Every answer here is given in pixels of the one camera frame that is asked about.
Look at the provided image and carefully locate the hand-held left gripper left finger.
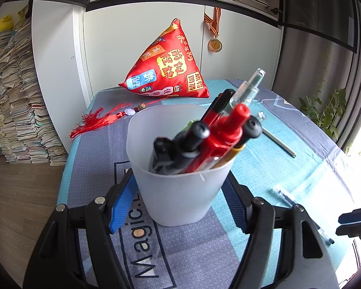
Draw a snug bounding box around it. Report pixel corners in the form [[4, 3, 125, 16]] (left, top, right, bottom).
[[22, 169, 138, 289]]

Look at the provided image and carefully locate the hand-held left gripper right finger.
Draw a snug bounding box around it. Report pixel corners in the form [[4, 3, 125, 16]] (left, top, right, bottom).
[[221, 174, 340, 289]]

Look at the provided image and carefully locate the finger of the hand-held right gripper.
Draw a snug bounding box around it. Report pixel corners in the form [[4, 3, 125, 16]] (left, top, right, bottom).
[[335, 208, 361, 253]]

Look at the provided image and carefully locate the clear pen with white grip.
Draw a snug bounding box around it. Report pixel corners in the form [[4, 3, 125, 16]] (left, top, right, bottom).
[[271, 186, 335, 245]]

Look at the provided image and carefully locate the translucent plastic cup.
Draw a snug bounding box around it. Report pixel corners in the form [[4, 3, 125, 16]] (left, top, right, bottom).
[[126, 104, 263, 227]]

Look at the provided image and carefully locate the orange and black pen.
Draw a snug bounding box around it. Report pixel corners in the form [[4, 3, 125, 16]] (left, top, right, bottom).
[[219, 144, 246, 166]]

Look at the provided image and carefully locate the red utility knife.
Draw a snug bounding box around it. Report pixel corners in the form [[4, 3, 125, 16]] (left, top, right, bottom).
[[203, 89, 237, 121]]

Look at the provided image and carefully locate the red retractable pen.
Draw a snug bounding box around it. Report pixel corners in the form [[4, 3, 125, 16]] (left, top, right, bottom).
[[185, 104, 251, 173]]

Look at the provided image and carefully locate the black capped pen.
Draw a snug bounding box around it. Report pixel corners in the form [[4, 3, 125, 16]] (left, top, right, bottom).
[[239, 118, 263, 149], [168, 122, 211, 172], [149, 138, 181, 173]]

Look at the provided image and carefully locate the white slim pen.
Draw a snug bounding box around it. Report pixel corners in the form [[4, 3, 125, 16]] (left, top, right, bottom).
[[259, 111, 297, 158]]

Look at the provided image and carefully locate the red tassel charm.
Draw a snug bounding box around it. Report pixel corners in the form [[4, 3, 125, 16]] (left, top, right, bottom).
[[70, 98, 169, 139]]

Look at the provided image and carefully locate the green potted plant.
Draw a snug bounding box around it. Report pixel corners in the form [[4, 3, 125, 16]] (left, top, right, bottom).
[[298, 51, 361, 154]]

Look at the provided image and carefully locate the grey curtain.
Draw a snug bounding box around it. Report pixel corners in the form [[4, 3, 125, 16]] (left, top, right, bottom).
[[334, 0, 361, 157]]

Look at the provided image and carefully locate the red printed triangular pouch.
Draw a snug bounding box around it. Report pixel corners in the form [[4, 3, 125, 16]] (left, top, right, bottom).
[[118, 19, 210, 98]]

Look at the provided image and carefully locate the tall stack of books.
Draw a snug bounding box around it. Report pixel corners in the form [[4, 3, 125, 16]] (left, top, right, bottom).
[[0, 18, 68, 166]]

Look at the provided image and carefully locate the white cabinet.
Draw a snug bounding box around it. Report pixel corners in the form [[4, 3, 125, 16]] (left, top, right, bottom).
[[32, 0, 285, 154]]

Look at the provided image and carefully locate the gold medal with striped ribbon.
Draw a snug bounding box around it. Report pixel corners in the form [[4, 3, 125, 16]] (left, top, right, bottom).
[[204, 7, 222, 53]]

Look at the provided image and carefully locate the stack of thin booklets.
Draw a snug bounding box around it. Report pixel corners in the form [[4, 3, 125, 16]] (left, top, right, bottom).
[[223, 0, 270, 12]]

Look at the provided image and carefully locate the yellow plush toy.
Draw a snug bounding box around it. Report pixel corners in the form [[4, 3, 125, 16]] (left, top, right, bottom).
[[0, 14, 13, 38]]

